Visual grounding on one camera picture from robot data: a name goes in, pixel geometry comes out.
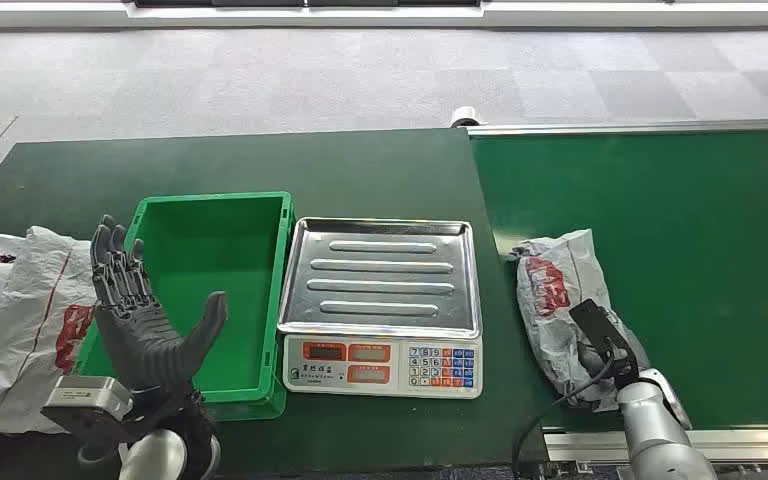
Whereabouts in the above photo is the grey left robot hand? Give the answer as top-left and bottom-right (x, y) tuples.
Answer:
(89, 214), (228, 397)

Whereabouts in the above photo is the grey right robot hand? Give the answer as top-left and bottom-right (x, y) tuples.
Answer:
(576, 341), (624, 391)

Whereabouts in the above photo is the grey package with red print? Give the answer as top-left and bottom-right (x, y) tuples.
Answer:
(509, 229), (650, 413)

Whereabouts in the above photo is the green conveyor belt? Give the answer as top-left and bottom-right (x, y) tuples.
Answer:
(466, 119), (768, 465)

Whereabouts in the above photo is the white conveyor roller end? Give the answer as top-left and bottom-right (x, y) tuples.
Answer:
(450, 105), (485, 128)

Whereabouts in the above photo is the green plastic bin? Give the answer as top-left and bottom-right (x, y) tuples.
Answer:
(71, 191), (295, 423)

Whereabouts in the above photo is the large white bag red stripe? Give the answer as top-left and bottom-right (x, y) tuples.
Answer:
(0, 226), (99, 436)

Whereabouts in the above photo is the white electronic scale body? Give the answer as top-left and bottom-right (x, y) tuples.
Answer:
(282, 333), (484, 400)

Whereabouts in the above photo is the steel scale tray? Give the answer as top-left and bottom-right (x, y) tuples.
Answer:
(277, 217), (483, 340)

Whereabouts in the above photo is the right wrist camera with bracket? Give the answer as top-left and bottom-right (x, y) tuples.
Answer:
(568, 298), (641, 390)

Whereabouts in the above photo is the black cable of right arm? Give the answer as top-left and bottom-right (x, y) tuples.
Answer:
(511, 351), (617, 480)

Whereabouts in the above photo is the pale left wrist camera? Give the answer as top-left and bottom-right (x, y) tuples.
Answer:
(40, 375), (136, 444)

